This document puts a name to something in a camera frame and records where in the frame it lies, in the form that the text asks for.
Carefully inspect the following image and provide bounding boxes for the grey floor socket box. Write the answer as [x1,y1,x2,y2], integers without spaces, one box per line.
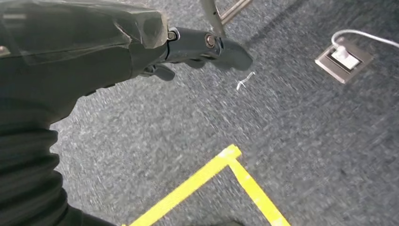
[314,37,375,85]

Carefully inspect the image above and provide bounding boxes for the white floor scrap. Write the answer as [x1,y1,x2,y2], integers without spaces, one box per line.
[236,71,256,92]

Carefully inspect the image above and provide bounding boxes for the yellow floor tape square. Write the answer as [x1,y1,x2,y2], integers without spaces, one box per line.
[121,144,292,226]

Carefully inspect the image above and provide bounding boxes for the ribbed grey left arm sleeve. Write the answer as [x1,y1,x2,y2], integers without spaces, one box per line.
[0,124,116,226]

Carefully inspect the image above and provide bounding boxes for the white socket cable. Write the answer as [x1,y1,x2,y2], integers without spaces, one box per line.
[330,29,399,49]

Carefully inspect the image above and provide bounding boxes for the stainless steel workbench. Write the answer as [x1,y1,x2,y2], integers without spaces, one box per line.
[199,0,254,39]

